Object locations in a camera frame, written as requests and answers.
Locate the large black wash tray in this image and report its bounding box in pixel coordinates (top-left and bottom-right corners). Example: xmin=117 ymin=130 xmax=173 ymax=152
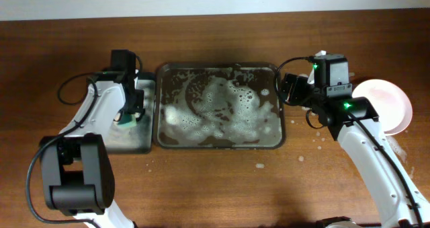
xmin=153 ymin=62 xmax=286 ymax=149

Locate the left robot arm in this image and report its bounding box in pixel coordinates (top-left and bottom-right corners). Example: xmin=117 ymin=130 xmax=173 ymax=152
xmin=36 ymin=71 xmax=144 ymax=227

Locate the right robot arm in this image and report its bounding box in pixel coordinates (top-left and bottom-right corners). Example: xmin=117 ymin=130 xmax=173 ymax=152
xmin=273 ymin=73 xmax=429 ymax=227

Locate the green yellow sponge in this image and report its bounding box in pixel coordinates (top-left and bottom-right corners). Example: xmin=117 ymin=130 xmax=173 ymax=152
xmin=114 ymin=112 xmax=137 ymax=128

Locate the small black soapy tray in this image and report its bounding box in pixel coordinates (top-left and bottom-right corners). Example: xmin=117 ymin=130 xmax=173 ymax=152
xmin=103 ymin=73 xmax=157 ymax=154

